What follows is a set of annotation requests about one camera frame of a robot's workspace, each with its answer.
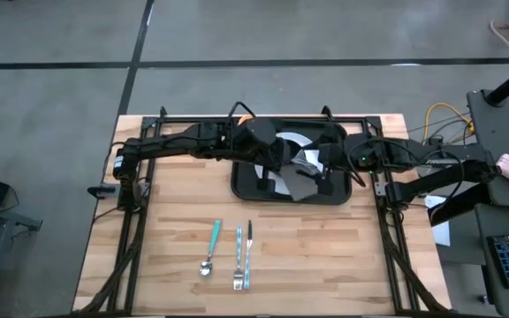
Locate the white round plate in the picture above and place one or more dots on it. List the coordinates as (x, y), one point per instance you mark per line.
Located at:
(292, 138)

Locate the black plastic tray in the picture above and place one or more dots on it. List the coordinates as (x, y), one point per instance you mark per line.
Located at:
(245, 190)

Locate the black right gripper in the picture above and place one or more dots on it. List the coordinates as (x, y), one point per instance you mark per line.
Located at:
(333, 155)

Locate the silver metal bracket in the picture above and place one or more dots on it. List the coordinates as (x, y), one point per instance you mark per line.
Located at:
(380, 189)

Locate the white paper sheet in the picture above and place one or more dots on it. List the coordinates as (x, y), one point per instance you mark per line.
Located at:
(442, 232)

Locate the gray desk surface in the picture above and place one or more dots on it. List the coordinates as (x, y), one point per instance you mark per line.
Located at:
(502, 216)

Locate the gray equipment cart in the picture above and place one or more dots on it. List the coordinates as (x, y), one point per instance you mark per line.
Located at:
(506, 128)

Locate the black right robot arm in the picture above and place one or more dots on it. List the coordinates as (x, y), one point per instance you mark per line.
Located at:
(435, 176)

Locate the gray cloth napkin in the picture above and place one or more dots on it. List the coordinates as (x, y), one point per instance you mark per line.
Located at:
(298, 185)

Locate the orange cup with white outside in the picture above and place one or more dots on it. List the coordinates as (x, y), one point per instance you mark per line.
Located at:
(245, 119)

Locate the person's shoe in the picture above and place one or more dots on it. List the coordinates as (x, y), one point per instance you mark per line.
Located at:
(504, 33)

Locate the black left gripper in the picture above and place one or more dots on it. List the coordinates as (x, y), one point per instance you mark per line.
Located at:
(259, 137)

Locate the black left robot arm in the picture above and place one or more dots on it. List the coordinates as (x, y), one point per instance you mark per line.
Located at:
(170, 143)

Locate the black metal table frame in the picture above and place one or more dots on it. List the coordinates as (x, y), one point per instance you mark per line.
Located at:
(387, 247)

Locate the small black table-level camera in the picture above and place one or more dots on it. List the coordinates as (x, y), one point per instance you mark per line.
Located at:
(102, 191)

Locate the black angled bar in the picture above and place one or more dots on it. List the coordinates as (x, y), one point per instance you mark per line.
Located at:
(458, 205)

